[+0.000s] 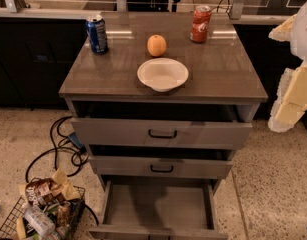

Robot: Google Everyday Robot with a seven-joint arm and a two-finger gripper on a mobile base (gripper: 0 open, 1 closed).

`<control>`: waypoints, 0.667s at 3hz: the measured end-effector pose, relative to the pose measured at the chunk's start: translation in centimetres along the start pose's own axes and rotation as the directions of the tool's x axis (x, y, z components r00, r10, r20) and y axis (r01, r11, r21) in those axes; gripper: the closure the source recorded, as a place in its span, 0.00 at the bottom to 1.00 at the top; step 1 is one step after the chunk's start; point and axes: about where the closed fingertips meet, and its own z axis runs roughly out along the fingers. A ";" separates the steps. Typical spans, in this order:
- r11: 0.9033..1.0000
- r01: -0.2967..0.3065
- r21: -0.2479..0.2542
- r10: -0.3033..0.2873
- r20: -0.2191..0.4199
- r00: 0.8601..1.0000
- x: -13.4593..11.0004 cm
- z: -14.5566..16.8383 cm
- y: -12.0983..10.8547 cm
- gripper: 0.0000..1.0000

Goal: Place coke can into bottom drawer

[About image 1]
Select middle drawer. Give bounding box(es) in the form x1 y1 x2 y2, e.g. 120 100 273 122
89 156 232 179

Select black cable behind cabinet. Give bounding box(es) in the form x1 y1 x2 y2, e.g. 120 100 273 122
215 0 231 14

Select orange fruit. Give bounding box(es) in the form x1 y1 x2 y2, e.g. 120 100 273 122
147 35 167 57

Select black wire basket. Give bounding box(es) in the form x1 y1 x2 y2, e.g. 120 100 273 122
0 186 85 240

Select bottom drawer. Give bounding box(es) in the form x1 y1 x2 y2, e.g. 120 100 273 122
89 177 228 240

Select clear plastic bottle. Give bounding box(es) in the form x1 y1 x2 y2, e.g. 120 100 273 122
24 204 55 237

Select red coke can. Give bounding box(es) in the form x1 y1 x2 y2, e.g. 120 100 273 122
190 5 212 43

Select black cable on floor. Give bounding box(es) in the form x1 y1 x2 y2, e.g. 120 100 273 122
24 115 90 183

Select white bowl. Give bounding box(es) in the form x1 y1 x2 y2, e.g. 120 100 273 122
137 58 189 92

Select grey drawer cabinet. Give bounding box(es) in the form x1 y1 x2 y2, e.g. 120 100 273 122
60 12 267 240

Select drawer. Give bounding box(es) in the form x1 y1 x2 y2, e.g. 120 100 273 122
89 156 232 179
89 177 228 240
71 118 252 150

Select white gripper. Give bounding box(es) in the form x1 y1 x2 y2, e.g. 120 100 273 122
268 1 307 133

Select blue pepsi can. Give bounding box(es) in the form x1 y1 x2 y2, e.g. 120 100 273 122
86 14 109 54

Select top drawer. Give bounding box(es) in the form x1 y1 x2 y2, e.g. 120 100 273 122
71 118 252 150

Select brown snack bag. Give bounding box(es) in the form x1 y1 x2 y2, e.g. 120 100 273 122
18 168 81 207

